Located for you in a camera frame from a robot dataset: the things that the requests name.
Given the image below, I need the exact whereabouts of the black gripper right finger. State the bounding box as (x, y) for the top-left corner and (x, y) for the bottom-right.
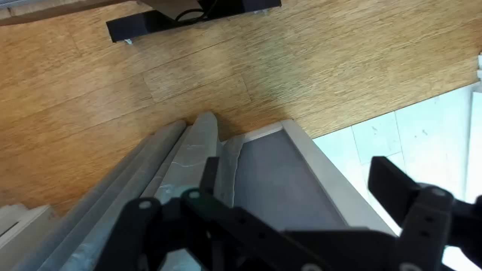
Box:
(367, 156), (482, 271)

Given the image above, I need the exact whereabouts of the grey curtain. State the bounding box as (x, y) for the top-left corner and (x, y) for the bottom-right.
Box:
(13, 112), (245, 271)

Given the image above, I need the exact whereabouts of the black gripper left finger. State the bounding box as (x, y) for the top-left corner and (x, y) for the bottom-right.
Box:
(94, 157), (403, 271)

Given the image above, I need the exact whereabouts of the white hallway doorway trim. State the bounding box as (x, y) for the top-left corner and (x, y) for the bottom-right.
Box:
(0, 202), (57, 271)

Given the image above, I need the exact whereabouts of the thin black stand cable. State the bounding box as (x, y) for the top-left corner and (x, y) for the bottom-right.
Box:
(173, 0), (218, 25)

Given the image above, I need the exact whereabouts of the black stand base bar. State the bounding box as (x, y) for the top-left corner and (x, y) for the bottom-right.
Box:
(105, 0), (283, 46)

